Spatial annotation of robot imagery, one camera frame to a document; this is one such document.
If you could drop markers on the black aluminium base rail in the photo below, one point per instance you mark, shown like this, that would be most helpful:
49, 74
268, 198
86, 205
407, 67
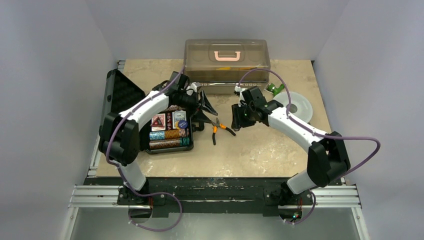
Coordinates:
213, 195

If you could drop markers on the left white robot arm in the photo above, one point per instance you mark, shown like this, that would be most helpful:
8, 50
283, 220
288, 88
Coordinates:
120, 139

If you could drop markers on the red playing card deck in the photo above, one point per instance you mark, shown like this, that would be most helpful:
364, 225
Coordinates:
164, 116

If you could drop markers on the bottom chip row brown green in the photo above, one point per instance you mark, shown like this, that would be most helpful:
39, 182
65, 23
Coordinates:
169, 143

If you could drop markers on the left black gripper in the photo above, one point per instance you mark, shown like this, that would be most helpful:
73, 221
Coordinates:
203, 105

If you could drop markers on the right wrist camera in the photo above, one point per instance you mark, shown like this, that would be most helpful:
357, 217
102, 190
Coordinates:
238, 90

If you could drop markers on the blue small blind button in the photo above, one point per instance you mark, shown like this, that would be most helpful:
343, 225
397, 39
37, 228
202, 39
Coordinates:
183, 124

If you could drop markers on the green toy figure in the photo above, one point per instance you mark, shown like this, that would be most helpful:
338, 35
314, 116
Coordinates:
275, 90

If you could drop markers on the translucent brown storage box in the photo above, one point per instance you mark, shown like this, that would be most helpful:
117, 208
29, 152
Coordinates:
220, 64

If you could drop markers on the white filament spool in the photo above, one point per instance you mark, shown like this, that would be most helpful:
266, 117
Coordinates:
300, 105

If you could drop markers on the black poker chip case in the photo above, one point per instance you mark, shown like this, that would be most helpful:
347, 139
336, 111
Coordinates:
126, 94

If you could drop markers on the all in triangle button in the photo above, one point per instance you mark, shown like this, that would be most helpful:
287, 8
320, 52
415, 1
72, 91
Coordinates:
157, 124

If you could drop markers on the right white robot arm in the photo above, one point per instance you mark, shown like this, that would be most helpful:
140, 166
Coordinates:
327, 157

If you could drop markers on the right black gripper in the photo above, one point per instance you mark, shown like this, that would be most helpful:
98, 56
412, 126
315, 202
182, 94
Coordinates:
239, 117

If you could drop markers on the red die in case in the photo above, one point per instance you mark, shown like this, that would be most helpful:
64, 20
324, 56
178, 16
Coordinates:
169, 122

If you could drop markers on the blue playing card deck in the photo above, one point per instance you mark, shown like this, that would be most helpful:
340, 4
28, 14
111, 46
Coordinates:
177, 116

